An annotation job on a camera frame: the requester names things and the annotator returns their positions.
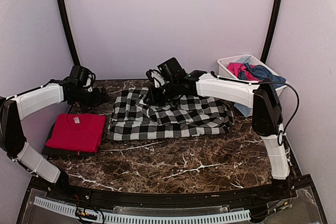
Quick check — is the white plastic laundry bin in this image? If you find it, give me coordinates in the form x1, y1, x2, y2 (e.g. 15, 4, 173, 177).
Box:
217, 55, 279, 82

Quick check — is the blue garment in bin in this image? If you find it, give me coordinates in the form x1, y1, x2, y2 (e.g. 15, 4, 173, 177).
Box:
238, 63, 286, 83

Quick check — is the black front rail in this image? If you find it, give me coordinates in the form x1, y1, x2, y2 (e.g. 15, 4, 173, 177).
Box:
41, 184, 289, 209

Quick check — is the black frame post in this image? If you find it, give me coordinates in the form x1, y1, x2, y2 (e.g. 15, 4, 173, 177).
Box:
260, 0, 281, 63
57, 0, 81, 66

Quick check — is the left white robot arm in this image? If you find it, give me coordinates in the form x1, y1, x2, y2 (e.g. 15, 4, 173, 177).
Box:
1, 78, 109, 201

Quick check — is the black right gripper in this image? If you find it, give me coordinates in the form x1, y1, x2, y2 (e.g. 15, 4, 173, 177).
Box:
143, 80, 179, 105

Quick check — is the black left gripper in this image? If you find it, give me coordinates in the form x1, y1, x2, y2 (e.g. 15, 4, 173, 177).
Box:
70, 87, 111, 113

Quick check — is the folded red t-shirt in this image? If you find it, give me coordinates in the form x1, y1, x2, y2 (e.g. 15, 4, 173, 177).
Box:
46, 113, 106, 153

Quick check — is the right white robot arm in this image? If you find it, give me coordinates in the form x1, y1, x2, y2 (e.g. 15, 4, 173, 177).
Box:
146, 69, 290, 200

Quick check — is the black white plaid shirt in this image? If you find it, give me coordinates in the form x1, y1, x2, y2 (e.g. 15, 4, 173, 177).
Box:
107, 88, 234, 141

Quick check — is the left black frame post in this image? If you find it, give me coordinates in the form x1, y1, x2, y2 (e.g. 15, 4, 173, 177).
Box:
57, 0, 81, 66

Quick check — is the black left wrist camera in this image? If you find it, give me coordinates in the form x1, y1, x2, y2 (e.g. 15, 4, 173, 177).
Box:
69, 65, 90, 87

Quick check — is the pink garment in bin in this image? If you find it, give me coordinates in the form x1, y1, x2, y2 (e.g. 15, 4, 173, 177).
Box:
227, 62, 262, 81

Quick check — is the white slotted cable duct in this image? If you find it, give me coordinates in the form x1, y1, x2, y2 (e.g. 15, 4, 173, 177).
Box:
33, 197, 251, 223

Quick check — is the right black frame post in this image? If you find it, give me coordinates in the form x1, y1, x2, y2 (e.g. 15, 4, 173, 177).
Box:
260, 0, 281, 63

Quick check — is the light blue cloth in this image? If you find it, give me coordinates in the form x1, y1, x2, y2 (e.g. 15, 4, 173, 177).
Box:
234, 103, 253, 118

